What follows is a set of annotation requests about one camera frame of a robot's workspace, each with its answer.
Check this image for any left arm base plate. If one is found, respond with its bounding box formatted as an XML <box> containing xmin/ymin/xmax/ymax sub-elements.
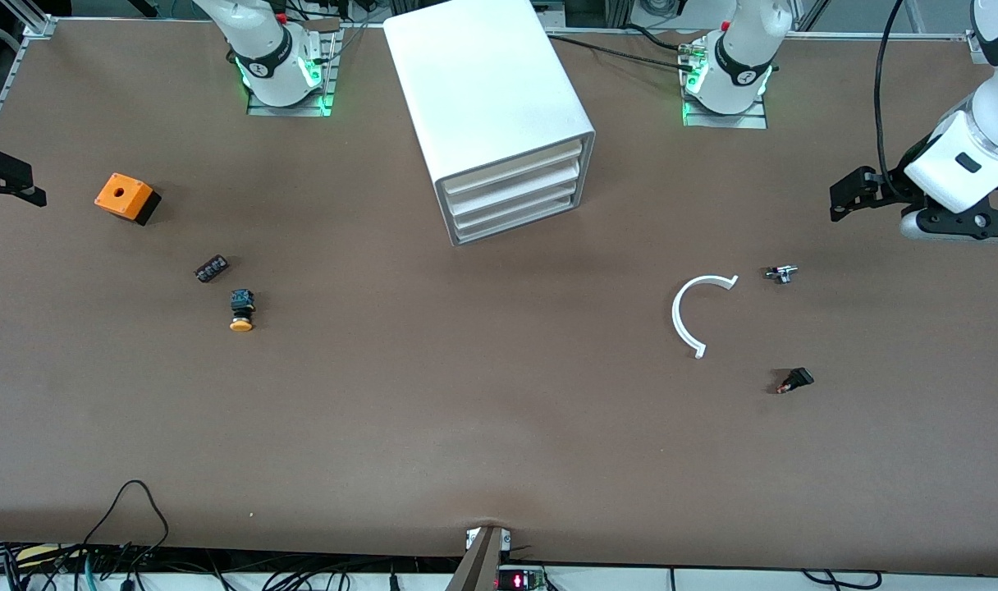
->
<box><xmin>681</xmin><ymin>41</ymin><xmax>769</xmax><ymax>130</ymax></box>

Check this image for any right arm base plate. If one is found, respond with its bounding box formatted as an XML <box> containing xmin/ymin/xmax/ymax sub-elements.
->
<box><xmin>247</xmin><ymin>25</ymin><xmax>340</xmax><ymax>117</ymax></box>

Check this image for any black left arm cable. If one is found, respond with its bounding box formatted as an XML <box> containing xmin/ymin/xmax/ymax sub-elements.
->
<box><xmin>872</xmin><ymin>0</ymin><xmax>918</xmax><ymax>202</ymax></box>

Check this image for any orange button enclosure box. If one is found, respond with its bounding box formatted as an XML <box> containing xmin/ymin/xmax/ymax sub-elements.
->
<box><xmin>94</xmin><ymin>172</ymin><xmax>163</xmax><ymax>227</ymax></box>

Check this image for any yellow cable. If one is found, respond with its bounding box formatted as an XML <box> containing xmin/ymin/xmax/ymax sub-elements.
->
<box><xmin>15</xmin><ymin>543</ymin><xmax>85</xmax><ymax>567</ymax></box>

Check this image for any black looped cable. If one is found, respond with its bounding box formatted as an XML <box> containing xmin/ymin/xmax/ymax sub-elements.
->
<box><xmin>79</xmin><ymin>479</ymin><xmax>172</xmax><ymax>571</ymax></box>

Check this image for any device with red display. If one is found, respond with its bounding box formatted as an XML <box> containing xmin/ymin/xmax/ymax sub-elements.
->
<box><xmin>496</xmin><ymin>565</ymin><xmax>547</xmax><ymax>591</ymax></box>

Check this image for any black cable to arm base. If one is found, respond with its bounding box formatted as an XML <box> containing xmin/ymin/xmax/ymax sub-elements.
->
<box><xmin>547</xmin><ymin>33</ymin><xmax>697</xmax><ymax>73</ymax></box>

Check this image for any white curved plastic strip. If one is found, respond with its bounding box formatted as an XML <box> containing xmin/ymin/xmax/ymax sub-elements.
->
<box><xmin>671</xmin><ymin>274</ymin><xmax>739</xmax><ymax>360</ymax></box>

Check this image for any brown camera mount pole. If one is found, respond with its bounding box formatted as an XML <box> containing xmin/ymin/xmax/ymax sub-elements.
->
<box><xmin>446</xmin><ymin>525</ymin><xmax>506</xmax><ymax>591</ymax></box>

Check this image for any aluminium table edge rail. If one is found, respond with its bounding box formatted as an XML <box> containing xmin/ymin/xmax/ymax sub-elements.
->
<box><xmin>0</xmin><ymin>18</ymin><xmax>57</xmax><ymax>153</ymax></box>

